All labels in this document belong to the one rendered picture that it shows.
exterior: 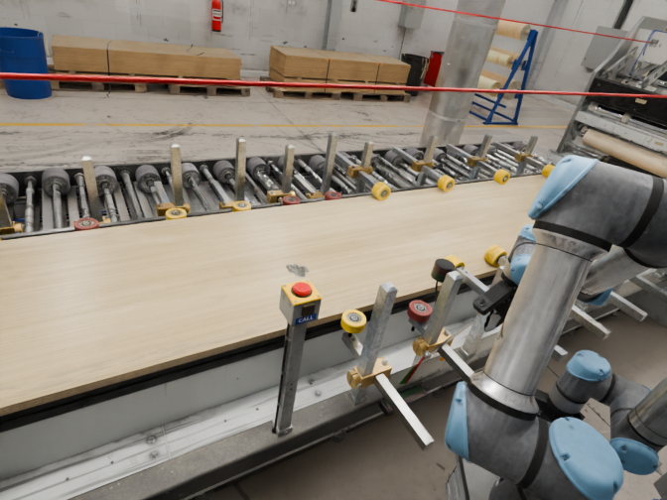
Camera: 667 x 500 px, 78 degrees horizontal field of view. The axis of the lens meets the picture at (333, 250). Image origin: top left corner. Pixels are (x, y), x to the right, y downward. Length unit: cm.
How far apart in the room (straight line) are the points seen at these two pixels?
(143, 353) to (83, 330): 19
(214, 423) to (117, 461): 27
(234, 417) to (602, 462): 100
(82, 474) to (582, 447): 118
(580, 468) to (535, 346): 18
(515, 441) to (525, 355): 14
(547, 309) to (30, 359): 118
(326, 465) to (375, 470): 23
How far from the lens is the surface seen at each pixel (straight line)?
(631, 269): 91
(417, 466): 219
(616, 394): 115
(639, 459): 105
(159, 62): 676
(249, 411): 144
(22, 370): 129
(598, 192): 73
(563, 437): 79
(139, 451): 141
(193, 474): 126
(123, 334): 130
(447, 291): 127
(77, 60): 672
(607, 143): 384
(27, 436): 135
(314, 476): 205
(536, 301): 73
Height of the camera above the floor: 181
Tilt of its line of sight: 33 degrees down
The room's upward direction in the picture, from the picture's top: 10 degrees clockwise
